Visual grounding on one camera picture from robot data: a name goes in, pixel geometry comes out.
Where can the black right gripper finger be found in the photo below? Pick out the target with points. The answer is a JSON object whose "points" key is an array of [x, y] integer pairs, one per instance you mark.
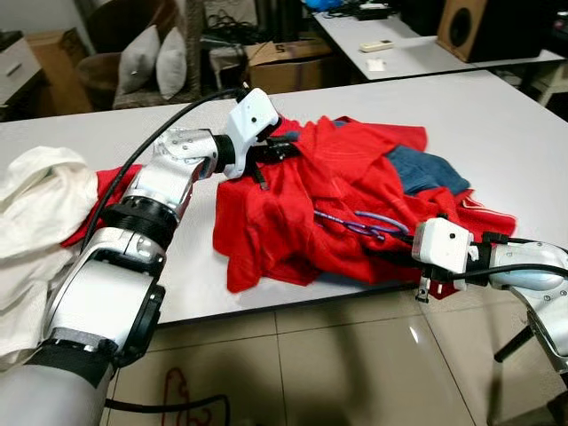
{"points": [[396, 250]]}

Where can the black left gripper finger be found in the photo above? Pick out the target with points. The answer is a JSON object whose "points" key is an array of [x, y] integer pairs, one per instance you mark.
{"points": [[284, 145], [280, 158]]}

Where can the purple plastic hanger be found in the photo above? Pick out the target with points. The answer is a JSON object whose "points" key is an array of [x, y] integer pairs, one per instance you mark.
{"points": [[383, 219]]}

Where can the red polo shirt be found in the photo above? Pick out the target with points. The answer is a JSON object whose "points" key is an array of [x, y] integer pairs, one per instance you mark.
{"points": [[275, 222]]}

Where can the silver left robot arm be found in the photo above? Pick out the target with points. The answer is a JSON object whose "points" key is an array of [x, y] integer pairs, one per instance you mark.
{"points": [[98, 293]]}

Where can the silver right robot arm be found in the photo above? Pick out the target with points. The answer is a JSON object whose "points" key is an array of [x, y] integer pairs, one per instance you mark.
{"points": [[532, 266]]}

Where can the red plastic hanger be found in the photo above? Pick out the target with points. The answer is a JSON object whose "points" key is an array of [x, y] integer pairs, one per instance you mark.
{"points": [[169, 390]]}

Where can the cardboard box with black letter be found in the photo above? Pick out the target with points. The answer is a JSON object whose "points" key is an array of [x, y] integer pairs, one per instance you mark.
{"points": [[293, 75]]}

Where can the blue denim garment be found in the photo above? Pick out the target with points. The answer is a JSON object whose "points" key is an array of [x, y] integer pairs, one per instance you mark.
{"points": [[426, 170]]}

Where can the red garment with white trim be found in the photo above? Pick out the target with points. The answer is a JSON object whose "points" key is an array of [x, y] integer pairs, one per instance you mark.
{"points": [[488, 217]]}

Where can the black metal bar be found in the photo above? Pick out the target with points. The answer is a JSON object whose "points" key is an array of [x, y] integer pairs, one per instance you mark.
{"points": [[513, 344]]}

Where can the small white card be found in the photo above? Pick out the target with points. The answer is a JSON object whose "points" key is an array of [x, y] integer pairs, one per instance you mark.
{"points": [[374, 65]]}

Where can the grey pillow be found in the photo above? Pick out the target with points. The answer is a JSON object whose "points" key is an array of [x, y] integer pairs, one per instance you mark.
{"points": [[171, 64], [140, 62]]}

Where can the small red garment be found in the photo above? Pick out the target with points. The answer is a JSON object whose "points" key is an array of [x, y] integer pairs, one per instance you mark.
{"points": [[124, 177]]}

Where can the white remote control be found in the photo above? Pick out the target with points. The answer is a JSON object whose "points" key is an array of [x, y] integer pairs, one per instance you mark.
{"points": [[377, 45]]}

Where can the blue object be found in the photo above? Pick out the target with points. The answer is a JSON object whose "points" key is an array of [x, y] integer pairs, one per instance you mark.
{"points": [[321, 4]]}

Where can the black power strip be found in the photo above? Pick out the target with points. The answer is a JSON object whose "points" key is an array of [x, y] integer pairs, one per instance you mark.
{"points": [[374, 11]]}

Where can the brown wicker chair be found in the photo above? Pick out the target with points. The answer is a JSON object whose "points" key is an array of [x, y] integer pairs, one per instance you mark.
{"points": [[93, 75]]}

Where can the wooden front black speaker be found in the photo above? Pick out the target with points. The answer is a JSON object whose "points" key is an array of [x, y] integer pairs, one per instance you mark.
{"points": [[461, 28]]}

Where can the tall brown cardboard box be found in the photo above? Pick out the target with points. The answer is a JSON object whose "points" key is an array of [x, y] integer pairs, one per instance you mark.
{"points": [[58, 71]]}

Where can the white cotton garment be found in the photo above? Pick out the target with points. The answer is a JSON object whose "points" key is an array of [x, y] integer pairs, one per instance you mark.
{"points": [[35, 204]]}

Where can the white low drawer cabinet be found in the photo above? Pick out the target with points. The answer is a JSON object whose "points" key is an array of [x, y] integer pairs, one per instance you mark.
{"points": [[18, 71]]}

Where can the off-white garment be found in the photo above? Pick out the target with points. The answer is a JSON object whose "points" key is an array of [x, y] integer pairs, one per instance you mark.
{"points": [[27, 302]]}

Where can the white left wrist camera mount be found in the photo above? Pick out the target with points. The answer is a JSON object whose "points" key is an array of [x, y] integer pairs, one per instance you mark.
{"points": [[253, 120]]}

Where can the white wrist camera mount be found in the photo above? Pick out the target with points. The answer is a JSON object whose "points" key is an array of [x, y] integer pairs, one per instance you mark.
{"points": [[253, 120], [442, 248]]}

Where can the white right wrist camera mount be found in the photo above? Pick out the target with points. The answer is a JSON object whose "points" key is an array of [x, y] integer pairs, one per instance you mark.
{"points": [[442, 248]]}

